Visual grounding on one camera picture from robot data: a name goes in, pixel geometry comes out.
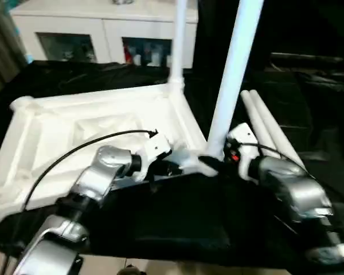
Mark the white plastic table leg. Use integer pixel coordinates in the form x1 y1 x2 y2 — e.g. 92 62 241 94
205 0 265 161
167 0 190 93
241 91 283 154
250 89 308 171

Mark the white plastic table top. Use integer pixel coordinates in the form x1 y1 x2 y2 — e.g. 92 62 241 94
0 82 220 227

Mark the black mat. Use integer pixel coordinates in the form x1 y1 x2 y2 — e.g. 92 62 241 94
0 57 344 270

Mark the black furniture with gold label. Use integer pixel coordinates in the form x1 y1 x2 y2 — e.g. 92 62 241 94
196 0 344 75

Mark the white cabinet with glass doors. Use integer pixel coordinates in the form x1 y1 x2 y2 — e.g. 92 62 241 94
9 0 199 69

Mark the grey curtain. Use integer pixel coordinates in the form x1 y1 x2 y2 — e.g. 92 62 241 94
0 0 34 87

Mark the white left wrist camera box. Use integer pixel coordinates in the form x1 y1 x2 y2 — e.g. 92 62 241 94
133 133 174 183

